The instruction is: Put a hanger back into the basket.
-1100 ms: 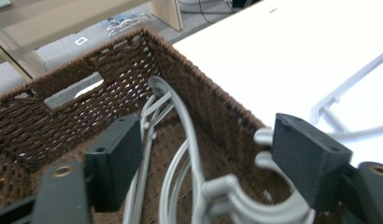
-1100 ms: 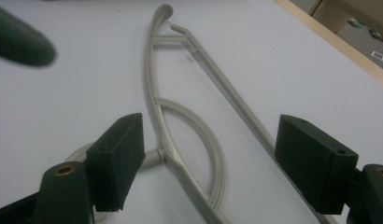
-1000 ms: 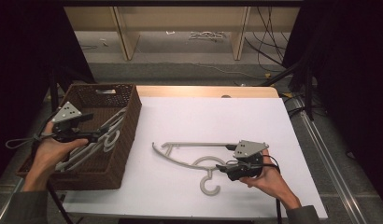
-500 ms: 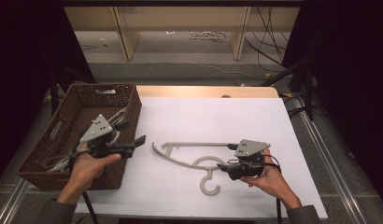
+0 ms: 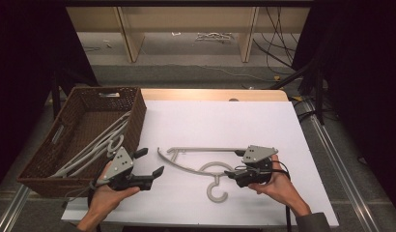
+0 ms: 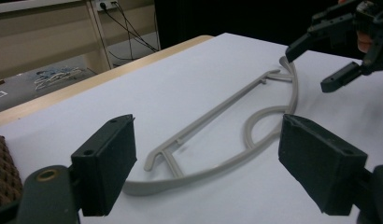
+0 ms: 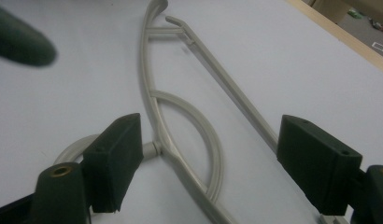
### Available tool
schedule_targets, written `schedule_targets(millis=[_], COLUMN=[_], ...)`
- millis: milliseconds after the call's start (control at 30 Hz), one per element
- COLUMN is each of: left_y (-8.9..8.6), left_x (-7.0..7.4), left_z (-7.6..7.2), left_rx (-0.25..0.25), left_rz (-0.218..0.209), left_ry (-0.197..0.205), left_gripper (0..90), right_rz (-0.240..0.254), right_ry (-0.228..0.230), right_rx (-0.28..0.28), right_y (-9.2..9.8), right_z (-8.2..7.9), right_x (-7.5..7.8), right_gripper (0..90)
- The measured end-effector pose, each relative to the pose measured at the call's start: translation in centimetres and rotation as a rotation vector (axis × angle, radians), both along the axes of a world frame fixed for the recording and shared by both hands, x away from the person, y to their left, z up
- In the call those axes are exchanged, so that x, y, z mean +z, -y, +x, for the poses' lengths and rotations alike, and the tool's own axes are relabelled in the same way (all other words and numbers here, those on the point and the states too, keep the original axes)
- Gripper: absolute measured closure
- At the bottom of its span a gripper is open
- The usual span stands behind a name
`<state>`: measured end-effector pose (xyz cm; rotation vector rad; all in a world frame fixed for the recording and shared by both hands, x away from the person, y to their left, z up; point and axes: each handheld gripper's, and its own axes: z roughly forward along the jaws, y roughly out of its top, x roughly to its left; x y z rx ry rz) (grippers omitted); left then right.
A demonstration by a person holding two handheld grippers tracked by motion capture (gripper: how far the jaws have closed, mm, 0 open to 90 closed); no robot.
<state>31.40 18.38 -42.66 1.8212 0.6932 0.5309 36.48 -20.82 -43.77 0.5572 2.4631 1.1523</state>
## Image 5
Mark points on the grey plastic clothes hanger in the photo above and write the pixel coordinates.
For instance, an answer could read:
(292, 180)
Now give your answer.
(97, 151)
(90, 141)
(215, 196)

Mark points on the metal floor rail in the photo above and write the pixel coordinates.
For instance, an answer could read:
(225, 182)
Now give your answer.
(12, 209)
(341, 167)

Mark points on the black curtain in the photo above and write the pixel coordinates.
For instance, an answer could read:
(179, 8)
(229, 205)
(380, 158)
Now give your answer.
(25, 64)
(363, 80)

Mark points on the person's left hand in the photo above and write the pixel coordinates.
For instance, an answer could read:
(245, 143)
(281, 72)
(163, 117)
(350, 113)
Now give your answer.
(104, 198)

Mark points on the white table cover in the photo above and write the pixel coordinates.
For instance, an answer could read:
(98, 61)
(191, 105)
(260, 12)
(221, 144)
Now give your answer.
(218, 125)

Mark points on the person's right hand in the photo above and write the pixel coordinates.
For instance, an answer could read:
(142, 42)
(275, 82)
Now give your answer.
(281, 188)

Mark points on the brown woven basket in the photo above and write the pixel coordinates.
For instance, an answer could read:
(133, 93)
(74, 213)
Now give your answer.
(83, 124)

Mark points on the black metal stand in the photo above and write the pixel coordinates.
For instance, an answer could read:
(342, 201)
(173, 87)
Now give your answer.
(318, 90)

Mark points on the wooden shelf unit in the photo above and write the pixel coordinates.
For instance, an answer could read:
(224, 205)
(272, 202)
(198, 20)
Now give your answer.
(186, 19)

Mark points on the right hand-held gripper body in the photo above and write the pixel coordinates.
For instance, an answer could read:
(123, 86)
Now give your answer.
(257, 154)

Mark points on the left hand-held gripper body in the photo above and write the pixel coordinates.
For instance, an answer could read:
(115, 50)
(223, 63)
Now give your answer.
(120, 164)

